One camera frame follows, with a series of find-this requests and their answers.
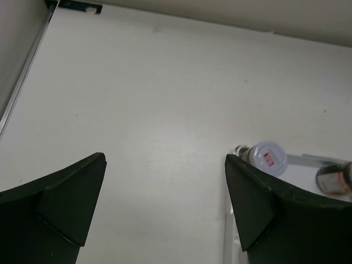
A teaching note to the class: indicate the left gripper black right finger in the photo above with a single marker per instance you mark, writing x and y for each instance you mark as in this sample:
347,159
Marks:
281,223

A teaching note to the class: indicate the red-lid spice jar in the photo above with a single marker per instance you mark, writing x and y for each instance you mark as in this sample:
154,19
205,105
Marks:
335,179
267,156

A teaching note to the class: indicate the aluminium left side rail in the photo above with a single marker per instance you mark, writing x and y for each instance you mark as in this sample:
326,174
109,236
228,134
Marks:
27,64

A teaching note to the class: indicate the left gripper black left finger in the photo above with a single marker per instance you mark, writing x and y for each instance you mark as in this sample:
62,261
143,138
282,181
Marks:
48,219

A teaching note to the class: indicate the left blue corner label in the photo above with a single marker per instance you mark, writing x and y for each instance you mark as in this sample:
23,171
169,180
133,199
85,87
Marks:
75,5

